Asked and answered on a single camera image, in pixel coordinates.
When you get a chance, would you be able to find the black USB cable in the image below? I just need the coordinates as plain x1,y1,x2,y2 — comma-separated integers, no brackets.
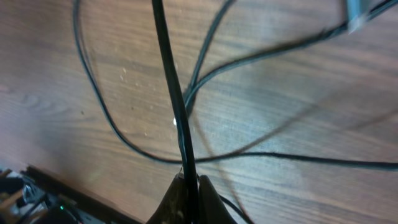
72,0,398,171
151,0,398,224

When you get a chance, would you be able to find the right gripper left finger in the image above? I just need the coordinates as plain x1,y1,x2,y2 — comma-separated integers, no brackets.
146,174,188,224

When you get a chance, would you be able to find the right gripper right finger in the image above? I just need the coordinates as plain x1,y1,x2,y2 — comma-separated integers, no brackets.
198,175,236,224

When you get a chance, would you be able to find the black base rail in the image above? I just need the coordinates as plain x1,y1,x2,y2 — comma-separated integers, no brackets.
21,166,142,224

